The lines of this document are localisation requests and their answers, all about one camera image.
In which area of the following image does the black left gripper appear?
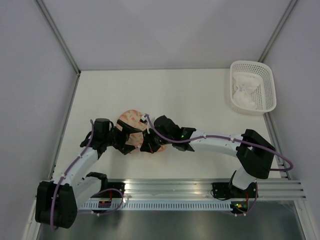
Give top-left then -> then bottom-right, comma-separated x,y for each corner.
104,120 -> 141,155

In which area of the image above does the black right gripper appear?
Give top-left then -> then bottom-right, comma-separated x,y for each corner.
140,126 -> 173,154

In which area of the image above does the floral mesh laundry bag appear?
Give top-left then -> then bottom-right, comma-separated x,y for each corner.
115,108 -> 168,154

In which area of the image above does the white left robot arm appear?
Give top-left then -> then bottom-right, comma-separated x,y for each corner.
34,118 -> 140,231

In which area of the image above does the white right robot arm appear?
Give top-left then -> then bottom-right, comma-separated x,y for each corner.
140,114 -> 275,198

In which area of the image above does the white bra in basket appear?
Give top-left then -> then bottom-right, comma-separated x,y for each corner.
233,73 -> 261,110

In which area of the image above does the white perforated plastic basket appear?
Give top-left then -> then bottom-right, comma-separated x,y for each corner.
228,60 -> 277,116

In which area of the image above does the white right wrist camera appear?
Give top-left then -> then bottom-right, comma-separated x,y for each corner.
139,114 -> 151,134

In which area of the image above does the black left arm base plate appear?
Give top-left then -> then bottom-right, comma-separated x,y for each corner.
99,182 -> 126,199

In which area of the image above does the white slotted cable duct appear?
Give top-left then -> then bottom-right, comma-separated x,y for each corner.
79,200 -> 232,211

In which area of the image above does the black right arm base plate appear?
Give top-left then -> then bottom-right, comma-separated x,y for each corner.
210,182 -> 257,201

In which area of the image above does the left aluminium frame post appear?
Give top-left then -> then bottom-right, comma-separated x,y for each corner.
34,0 -> 81,77

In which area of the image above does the aluminium frame post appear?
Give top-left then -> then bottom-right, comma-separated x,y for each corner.
34,0 -> 81,77
258,0 -> 300,63

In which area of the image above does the aluminium mounting rail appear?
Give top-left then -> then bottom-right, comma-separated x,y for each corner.
108,178 -> 306,201

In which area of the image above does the right aluminium frame post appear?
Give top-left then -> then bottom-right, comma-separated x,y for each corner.
258,0 -> 300,63

